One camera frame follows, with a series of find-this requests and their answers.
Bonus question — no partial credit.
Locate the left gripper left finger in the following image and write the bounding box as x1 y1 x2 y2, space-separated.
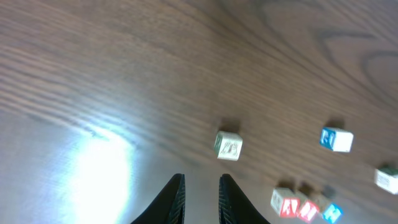
131 174 185 224

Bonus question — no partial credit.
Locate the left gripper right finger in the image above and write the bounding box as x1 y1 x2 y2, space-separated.
218 174 271 224

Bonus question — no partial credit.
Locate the red letter A block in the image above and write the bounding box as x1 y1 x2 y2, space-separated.
271 187 300 218

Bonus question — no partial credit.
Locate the red letter I block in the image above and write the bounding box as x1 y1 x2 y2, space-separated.
295 191 319 223

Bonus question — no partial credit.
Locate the blue number 2 block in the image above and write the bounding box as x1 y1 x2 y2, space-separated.
312 194 343 224

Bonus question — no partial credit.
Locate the white block upper left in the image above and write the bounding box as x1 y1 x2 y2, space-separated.
214 131 243 161

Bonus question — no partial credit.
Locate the white block top centre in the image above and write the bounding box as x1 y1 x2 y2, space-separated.
319 127 354 152

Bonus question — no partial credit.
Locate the white red block upper right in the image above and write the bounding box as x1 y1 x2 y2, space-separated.
374 166 397 195

